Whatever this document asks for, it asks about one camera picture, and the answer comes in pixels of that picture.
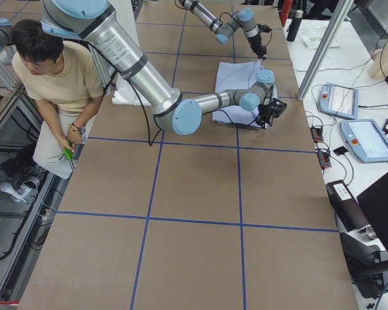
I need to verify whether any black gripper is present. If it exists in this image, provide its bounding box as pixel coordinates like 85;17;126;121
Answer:
248;34;267;61
258;98;273;129

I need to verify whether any light blue striped shirt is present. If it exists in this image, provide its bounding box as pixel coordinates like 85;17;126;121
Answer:
212;61;277;128

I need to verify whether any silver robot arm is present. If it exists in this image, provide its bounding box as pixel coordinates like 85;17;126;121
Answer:
175;0;271;60
41;1;286;135

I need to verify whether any black water bottle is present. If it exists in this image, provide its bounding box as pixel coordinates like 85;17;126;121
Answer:
286;10;304;42

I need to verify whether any orange connector board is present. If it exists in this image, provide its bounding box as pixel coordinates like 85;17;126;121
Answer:
310;127;324;143

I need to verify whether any upper teach pendant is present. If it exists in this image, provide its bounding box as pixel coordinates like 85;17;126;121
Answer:
317;83;359;119

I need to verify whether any teach pendant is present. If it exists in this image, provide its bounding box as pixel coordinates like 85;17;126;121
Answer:
339;119;388;163
317;83;359;119

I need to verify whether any lower teach pendant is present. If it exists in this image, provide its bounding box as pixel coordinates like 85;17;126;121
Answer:
339;119;388;163

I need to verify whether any brown paper roll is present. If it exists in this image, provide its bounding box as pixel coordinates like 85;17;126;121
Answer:
325;180;369;231

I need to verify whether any black monitor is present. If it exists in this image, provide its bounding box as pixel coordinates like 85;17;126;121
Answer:
357;172;388;252

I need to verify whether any person in beige shirt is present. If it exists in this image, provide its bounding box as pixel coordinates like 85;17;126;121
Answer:
11;19;105;179

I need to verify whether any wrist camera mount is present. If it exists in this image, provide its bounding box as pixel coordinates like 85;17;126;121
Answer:
257;24;272;34
271;98;287;118

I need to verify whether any aluminium frame post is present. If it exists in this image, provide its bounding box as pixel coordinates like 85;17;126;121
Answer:
297;0;354;101

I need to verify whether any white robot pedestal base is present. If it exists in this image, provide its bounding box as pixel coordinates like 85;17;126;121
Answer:
110;0;150;106

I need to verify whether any green handled tool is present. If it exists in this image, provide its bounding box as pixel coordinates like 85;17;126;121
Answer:
63;148;74;161

